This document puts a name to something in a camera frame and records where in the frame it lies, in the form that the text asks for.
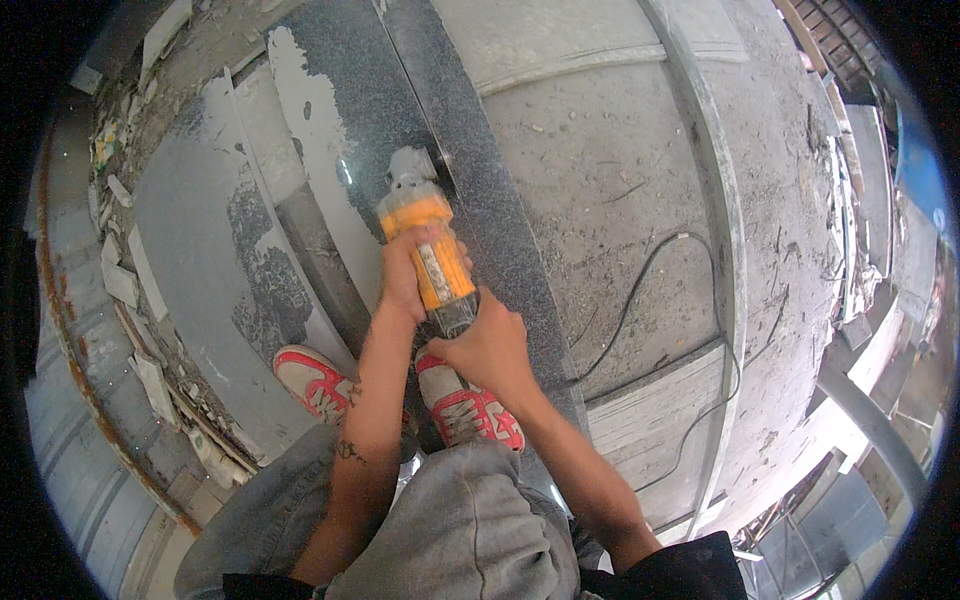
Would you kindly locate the person's right hand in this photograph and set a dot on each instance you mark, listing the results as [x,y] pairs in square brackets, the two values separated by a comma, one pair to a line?
[491,352]

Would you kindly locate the person's left hand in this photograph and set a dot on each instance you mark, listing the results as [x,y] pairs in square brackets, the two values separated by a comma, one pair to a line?
[399,279]

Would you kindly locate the person's left fingers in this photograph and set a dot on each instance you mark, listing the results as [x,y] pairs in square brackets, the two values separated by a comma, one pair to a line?
[424,234]

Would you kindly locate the yellow grey angle grinder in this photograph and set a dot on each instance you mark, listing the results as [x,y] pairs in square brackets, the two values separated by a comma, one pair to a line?
[435,255]

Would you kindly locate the dark polished granite slab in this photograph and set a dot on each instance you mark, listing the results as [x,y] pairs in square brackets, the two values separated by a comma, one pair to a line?
[360,97]

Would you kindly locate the pale stone slab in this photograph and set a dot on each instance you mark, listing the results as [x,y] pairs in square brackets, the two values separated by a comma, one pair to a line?
[540,37]

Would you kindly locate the grey dusty stone slab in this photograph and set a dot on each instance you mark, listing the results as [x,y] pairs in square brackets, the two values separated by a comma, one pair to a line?
[187,247]

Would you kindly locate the heap of stone offcuts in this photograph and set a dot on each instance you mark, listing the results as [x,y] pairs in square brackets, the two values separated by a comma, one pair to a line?
[142,300]

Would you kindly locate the person's legs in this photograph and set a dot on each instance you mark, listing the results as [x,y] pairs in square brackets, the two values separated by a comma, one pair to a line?
[450,525]

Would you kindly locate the white ribbed stone slab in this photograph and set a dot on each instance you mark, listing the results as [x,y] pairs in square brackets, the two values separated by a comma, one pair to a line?
[652,420]

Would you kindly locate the long grey stone strip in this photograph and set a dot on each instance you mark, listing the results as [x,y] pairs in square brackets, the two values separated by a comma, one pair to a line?
[724,225]

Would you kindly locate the person's body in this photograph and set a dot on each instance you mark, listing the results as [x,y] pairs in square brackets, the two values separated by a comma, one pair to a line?
[675,574]

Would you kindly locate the stack of upright stone slabs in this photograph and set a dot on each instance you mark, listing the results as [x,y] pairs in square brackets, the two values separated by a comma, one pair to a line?
[862,195]

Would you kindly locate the grey metal pipe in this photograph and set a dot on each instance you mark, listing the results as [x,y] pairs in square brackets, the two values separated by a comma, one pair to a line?
[870,424]

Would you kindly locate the blue barrel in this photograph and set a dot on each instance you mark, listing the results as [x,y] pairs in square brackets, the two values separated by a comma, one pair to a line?
[921,169]

